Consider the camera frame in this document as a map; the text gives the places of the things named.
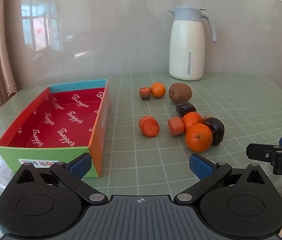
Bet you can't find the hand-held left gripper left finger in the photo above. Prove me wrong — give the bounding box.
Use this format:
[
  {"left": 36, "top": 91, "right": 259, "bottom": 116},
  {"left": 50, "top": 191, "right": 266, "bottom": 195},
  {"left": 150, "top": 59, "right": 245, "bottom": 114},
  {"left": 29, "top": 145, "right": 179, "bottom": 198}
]
[{"left": 14, "top": 152, "right": 109, "bottom": 205}]

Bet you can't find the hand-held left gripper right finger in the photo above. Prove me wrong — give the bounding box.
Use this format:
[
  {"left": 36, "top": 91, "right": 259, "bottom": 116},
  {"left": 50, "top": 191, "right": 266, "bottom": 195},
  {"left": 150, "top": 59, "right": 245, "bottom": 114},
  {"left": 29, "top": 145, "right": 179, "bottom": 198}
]
[{"left": 173, "top": 153, "right": 269, "bottom": 205}]

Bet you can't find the large mandarin orange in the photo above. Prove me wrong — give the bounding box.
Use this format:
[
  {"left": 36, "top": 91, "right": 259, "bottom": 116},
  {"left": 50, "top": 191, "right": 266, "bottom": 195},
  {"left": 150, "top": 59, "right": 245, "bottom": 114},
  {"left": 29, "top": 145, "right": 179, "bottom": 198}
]
[{"left": 185, "top": 123, "right": 213, "bottom": 153}]

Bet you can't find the large dark brown chunk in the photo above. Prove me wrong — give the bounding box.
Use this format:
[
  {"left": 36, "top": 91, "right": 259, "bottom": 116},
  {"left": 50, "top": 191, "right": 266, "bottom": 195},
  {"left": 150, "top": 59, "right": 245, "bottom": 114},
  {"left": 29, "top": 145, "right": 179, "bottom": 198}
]
[{"left": 203, "top": 116, "right": 225, "bottom": 146}]

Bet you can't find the medium mandarin orange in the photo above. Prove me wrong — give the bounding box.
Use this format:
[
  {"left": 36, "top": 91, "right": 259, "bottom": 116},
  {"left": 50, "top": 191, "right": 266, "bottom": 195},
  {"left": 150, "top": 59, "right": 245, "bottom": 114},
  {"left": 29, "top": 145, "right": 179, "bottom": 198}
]
[{"left": 182, "top": 112, "right": 204, "bottom": 132}]

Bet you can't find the orange carrot chunk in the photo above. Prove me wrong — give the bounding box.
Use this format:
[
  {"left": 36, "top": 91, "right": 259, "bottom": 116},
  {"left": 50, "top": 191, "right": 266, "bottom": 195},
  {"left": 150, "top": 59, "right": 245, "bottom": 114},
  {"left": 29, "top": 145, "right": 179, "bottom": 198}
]
[
  {"left": 138, "top": 115, "right": 160, "bottom": 138},
  {"left": 167, "top": 117, "right": 185, "bottom": 136}
]

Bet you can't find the colourful cardboard box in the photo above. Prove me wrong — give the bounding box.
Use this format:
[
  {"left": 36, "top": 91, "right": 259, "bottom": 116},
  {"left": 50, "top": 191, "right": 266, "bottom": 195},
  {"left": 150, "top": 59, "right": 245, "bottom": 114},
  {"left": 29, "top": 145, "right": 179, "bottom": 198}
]
[{"left": 0, "top": 79, "right": 110, "bottom": 178}]

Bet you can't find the brown kiwi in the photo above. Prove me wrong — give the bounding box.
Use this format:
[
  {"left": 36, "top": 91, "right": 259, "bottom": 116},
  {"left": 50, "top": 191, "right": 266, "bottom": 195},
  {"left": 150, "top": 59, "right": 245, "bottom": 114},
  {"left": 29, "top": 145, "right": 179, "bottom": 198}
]
[{"left": 169, "top": 83, "right": 193, "bottom": 104}]

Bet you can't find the small mandarin orange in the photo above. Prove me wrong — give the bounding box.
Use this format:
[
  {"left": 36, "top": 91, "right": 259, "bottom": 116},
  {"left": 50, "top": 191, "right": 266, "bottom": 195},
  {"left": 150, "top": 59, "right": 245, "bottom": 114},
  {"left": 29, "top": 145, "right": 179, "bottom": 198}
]
[{"left": 150, "top": 83, "right": 166, "bottom": 98}]

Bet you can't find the small reddish-brown cut piece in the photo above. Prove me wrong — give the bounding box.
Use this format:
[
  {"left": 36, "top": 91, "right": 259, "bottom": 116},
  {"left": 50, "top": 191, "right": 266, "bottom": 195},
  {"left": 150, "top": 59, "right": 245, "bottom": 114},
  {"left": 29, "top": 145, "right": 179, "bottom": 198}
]
[{"left": 139, "top": 87, "right": 152, "bottom": 101}]

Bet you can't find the green checked tablecloth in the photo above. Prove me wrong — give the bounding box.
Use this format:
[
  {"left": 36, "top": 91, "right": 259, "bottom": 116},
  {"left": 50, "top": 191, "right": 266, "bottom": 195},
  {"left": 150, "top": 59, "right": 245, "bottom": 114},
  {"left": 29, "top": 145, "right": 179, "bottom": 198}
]
[{"left": 0, "top": 72, "right": 282, "bottom": 240}]

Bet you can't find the white and blue thermos jug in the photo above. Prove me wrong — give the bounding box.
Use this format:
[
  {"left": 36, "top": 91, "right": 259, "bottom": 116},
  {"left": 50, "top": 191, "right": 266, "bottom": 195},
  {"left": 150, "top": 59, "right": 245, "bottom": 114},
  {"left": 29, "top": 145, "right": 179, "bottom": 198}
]
[{"left": 168, "top": 6, "right": 217, "bottom": 81}]

